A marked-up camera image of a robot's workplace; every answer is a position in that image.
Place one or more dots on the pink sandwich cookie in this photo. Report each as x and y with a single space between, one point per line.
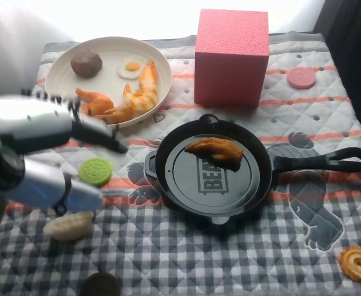
301 78

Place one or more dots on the toy fried pastry piece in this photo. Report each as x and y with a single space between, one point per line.
217 149

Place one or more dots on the brown toy meat patty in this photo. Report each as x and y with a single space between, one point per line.
86 63

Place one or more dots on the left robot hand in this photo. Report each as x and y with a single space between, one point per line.
38 123

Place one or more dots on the green sandwich cookie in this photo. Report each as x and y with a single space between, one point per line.
95 171

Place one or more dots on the toy shrimp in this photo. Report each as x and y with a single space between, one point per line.
147 77
141 100

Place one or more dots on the dark brown sandwich cookie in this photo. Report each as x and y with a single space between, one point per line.
100 285

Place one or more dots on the swirl butter cookie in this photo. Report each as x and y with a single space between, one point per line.
353 262

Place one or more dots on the cream round plate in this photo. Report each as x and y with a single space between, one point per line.
106 77

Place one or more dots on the grey quilt with bear print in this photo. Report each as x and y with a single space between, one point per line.
168 262

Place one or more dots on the black frying pan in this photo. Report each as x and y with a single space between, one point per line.
192 188

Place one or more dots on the red cube box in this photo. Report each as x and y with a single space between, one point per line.
229 61

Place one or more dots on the toy fried chicken piece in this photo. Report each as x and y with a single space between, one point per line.
118 114

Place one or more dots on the white toy dumpling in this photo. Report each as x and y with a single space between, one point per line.
67 226

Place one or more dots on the black curtain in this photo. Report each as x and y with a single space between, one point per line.
353 46

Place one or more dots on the toy fried chicken drumstick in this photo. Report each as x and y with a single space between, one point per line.
98 103

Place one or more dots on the toy fried egg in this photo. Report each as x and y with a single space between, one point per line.
131 68

